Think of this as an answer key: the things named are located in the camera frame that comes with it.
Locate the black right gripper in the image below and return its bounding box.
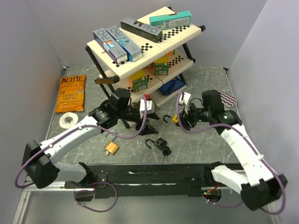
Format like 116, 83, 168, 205
175, 101, 212, 131

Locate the yellow padlock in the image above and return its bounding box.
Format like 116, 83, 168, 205
163, 114, 178, 124

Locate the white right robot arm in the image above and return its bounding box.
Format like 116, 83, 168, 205
176, 90, 288, 215

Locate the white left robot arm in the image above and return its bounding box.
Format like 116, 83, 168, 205
21, 88, 159, 189

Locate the black-headed key bunch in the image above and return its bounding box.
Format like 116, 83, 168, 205
162, 146, 176, 157

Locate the black round padlock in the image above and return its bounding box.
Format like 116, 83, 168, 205
145, 138, 168, 150

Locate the blue snack bag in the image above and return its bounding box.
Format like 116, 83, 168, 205
158, 77, 185, 96

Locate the green yellow box front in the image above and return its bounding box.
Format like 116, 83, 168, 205
129, 70, 148, 92

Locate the green yellow box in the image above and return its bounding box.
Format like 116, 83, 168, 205
129, 70, 148, 92
153, 55, 169, 76

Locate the large brass padlock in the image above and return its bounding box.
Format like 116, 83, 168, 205
104, 136, 120, 155

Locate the purple wavy sponge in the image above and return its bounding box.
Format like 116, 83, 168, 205
218, 90, 237, 108

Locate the cream three-tier shelf rack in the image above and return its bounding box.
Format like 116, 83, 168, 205
85, 24, 206, 107

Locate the green yellow box rear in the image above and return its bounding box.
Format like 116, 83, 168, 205
153, 55, 169, 76

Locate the blue R+O box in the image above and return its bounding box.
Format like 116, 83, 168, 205
106, 26, 142, 62

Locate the white tape roll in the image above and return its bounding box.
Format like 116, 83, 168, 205
59, 112, 78, 129

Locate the orange Kettle chips bag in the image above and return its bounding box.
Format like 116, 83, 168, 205
55, 75, 86, 113

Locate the dark grey R+O box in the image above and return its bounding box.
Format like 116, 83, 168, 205
120, 17, 163, 43

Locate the purple R+O box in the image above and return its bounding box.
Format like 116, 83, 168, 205
93, 28, 128, 64

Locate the teal toothpaste box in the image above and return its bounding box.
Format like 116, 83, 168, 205
149, 11, 192, 30

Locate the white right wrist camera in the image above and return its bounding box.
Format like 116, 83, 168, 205
178, 92, 191, 106

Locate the brown wooden-handled tool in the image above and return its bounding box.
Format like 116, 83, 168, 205
94, 75, 120, 84

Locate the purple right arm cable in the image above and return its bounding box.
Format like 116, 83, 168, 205
175, 91, 287, 215

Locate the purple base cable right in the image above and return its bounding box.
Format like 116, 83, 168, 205
202, 182, 243, 209

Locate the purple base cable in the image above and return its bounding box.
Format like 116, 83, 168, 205
73, 181, 119, 212
202, 182, 243, 209

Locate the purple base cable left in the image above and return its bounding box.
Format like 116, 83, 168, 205
73, 181, 119, 212

